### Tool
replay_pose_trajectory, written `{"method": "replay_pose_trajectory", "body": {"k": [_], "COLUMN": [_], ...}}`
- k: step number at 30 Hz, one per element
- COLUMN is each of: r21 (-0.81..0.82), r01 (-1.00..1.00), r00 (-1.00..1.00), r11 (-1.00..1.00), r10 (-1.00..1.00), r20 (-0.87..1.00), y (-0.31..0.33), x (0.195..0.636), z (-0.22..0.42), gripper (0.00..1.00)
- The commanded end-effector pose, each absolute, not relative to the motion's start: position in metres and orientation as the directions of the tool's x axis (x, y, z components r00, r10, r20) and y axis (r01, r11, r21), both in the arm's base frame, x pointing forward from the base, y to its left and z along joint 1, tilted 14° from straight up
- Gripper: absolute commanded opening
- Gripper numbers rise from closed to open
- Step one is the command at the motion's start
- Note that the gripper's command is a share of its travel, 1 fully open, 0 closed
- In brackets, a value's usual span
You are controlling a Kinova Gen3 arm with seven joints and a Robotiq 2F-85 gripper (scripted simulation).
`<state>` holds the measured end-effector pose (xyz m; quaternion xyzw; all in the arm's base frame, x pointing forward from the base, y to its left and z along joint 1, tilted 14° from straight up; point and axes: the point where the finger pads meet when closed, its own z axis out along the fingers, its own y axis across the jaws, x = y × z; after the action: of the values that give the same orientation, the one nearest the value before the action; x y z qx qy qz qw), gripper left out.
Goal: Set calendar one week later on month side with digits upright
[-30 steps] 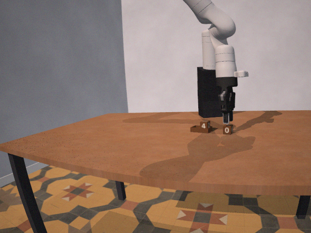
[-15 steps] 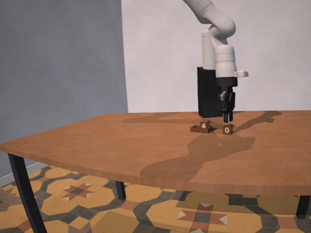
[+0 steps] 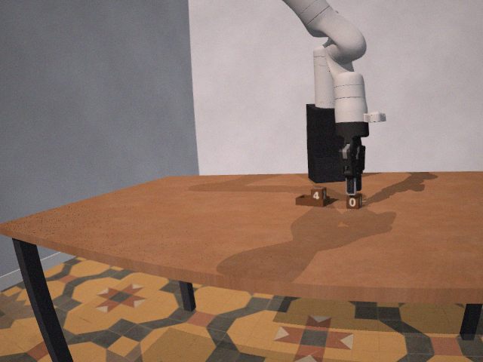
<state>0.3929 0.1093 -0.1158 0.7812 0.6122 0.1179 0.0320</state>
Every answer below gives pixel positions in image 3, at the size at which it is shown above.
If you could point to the brown digit cube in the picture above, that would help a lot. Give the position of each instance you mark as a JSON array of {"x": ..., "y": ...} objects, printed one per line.
[
  {"x": 354, "y": 201},
  {"x": 318, "y": 193}
]

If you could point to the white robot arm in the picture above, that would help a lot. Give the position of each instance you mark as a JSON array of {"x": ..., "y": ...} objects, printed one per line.
[{"x": 336, "y": 82}]

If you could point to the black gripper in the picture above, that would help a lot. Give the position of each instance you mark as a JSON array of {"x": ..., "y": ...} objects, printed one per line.
[{"x": 353, "y": 152}]

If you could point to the brown rectangular tray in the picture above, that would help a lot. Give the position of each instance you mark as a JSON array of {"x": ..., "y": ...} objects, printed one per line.
[{"x": 307, "y": 201}]

